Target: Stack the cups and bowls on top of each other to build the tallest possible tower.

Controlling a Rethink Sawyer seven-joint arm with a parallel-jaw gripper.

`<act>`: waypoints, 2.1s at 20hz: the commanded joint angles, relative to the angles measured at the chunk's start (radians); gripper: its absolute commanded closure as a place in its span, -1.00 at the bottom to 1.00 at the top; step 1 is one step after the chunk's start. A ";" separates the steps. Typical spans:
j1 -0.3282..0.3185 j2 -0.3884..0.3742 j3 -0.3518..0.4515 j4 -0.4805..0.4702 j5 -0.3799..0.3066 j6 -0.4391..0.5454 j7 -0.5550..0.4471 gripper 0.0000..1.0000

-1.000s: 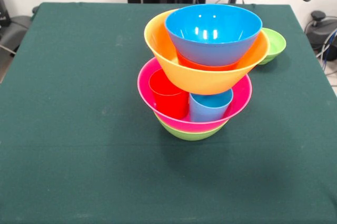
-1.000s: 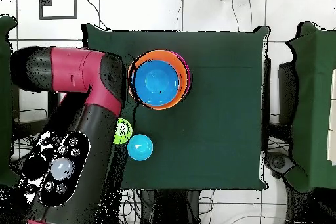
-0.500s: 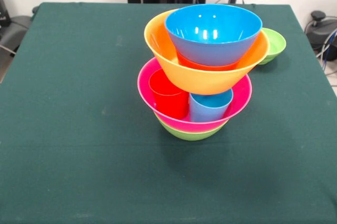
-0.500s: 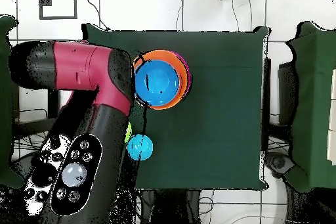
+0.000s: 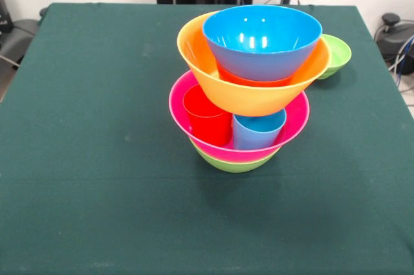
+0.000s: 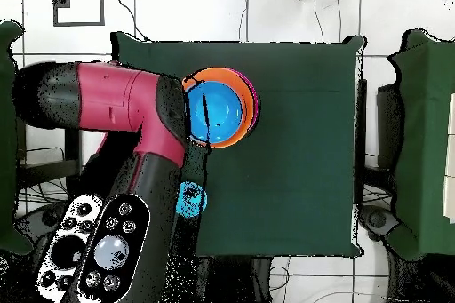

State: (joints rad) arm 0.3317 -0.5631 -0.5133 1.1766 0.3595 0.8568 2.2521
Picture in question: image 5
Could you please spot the red cup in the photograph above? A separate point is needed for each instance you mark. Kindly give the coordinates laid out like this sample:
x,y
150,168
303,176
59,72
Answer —
x,y
210,126

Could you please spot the large orange bowl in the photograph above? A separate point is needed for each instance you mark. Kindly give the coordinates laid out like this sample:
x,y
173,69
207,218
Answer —
x,y
246,100

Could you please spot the small red-orange bowl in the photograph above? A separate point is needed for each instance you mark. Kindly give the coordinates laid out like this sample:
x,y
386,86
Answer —
x,y
233,79

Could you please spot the blue cup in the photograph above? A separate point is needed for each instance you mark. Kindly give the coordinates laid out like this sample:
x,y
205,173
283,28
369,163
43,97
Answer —
x,y
255,136

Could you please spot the large green bowl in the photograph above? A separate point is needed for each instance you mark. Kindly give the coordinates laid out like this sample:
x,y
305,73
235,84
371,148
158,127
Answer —
x,y
236,166

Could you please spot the large blue bowl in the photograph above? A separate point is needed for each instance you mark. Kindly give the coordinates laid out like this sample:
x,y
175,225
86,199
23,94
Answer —
x,y
262,61

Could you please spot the large pink bowl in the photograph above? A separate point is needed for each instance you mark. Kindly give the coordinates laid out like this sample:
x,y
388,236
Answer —
x,y
291,116

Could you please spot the small green bowl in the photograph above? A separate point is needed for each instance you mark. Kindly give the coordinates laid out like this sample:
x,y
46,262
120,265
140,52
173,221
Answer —
x,y
339,55

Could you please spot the dark green tablecloth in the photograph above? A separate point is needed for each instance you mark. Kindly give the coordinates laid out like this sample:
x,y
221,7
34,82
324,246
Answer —
x,y
97,191

